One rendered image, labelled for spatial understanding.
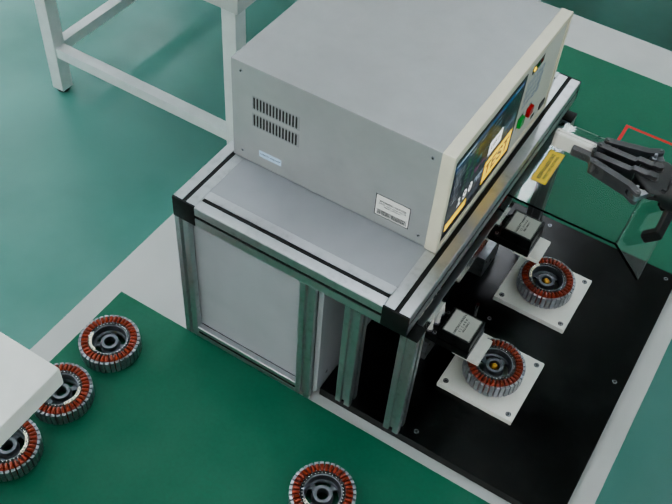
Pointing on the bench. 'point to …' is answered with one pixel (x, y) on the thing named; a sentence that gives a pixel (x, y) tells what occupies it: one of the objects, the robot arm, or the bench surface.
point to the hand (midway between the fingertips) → (573, 144)
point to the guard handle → (657, 228)
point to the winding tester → (390, 98)
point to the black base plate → (423, 403)
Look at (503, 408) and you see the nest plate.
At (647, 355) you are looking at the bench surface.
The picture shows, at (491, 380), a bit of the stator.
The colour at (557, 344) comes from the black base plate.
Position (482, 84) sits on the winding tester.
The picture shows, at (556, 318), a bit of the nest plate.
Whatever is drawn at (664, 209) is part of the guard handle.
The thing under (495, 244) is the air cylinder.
